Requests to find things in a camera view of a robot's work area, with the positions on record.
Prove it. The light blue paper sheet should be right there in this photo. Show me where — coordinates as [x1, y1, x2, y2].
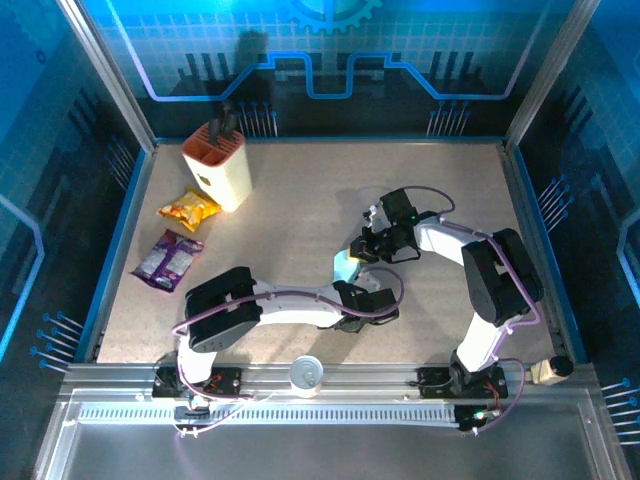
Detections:
[331, 248, 362, 286]

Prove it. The white paper cup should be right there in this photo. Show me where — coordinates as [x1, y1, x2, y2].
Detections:
[288, 354, 325, 399]

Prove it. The cream knife block orange top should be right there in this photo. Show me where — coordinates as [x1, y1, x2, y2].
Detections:
[180, 122, 254, 213]

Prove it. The yellow snack bag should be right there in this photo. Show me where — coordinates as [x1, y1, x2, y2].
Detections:
[156, 185, 223, 234]

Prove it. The purple snack bag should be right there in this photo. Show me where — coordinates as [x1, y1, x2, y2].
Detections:
[130, 228, 206, 294]

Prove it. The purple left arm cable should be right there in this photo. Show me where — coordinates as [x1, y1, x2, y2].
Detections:
[171, 266, 405, 437]

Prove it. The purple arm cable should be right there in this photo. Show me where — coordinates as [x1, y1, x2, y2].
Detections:
[171, 266, 405, 437]
[399, 185, 544, 436]

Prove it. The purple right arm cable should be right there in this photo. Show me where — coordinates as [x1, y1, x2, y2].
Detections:
[399, 185, 544, 436]

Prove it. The aluminium table rail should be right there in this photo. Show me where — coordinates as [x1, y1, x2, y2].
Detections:
[58, 362, 599, 401]

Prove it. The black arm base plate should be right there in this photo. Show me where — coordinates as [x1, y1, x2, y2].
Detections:
[416, 366, 510, 400]
[151, 367, 245, 400]

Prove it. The white slotted cable duct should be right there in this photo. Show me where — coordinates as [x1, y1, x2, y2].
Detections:
[77, 403, 461, 429]

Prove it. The blue-edged aluminium side rail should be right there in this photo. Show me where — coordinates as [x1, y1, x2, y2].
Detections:
[73, 144, 157, 364]
[499, 141, 590, 365]

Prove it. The small controller board with wires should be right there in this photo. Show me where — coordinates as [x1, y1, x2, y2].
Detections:
[172, 391, 214, 439]
[455, 402, 504, 435]

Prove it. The aluminium frame post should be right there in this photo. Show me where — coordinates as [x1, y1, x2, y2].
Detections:
[503, 0, 602, 149]
[57, 0, 159, 154]

